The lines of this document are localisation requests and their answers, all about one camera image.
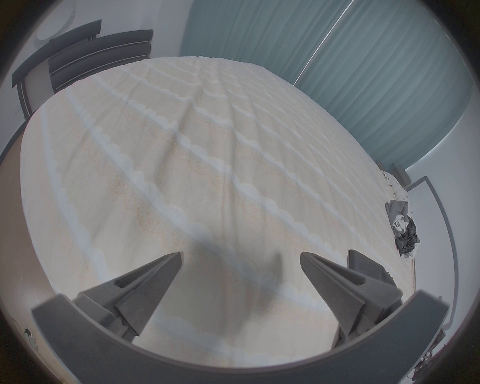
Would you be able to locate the pile of clothes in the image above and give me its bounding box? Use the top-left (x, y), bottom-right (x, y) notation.
top-left (385, 199), bottom-right (421, 259)

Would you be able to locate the grey bedside table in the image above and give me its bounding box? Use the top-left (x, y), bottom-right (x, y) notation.
top-left (375, 160), bottom-right (407, 181)

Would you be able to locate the blue-green curtain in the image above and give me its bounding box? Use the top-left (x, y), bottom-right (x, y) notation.
top-left (294, 0), bottom-right (475, 171)
top-left (180, 0), bottom-right (355, 86)

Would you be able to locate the black T-shirt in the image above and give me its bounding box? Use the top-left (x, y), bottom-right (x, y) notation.
top-left (347, 248), bottom-right (395, 289)

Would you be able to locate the bed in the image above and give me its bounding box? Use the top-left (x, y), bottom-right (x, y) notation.
top-left (20, 55), bottom-right (458, 368)

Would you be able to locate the black chest of drawers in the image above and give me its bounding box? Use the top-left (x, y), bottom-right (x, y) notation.
top-left (11, 19), bottom-right (154, 119)

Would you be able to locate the white printed pillow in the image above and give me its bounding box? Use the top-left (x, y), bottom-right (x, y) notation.
top-left (382, 170), bottom-right (411, 211)

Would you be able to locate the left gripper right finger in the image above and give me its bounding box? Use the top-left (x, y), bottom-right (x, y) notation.
top-left (299, 252), bottom-right (403, 340)

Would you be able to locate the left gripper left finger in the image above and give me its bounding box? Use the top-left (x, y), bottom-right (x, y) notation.
top-left (76, 252), bottom-right (183, 343)

